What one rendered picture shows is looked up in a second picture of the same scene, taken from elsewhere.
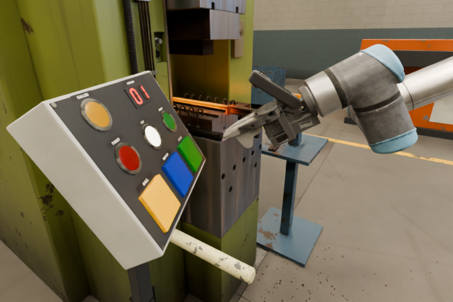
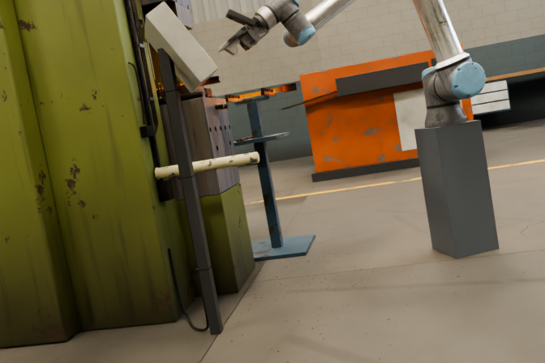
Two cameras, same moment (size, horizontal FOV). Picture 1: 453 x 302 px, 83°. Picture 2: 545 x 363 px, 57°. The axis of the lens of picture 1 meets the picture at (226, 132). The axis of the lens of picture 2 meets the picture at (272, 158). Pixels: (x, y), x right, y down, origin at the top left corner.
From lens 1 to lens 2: 1.56 m
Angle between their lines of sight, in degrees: 27
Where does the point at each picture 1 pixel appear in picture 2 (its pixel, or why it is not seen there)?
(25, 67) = (21, 60)
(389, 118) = (298, 20)
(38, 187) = (33, 174)
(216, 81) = not seen: hidden behind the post
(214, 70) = not seen: hidden behind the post
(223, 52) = not seen: hidden behind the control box
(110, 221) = (193, 53)
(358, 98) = (282, 14)
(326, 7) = (245, 61)
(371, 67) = not seen: outside the picture
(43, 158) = (162, 26)
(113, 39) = (122, 17)
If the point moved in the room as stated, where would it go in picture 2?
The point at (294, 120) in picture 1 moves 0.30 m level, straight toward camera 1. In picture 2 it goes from (255, 32) to (262, 14)
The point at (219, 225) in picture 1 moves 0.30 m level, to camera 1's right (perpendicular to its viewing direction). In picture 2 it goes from (216, 179) to (276, 167)
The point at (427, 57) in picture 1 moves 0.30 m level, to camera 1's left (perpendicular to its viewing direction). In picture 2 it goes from (371, 79) to (347, 83)
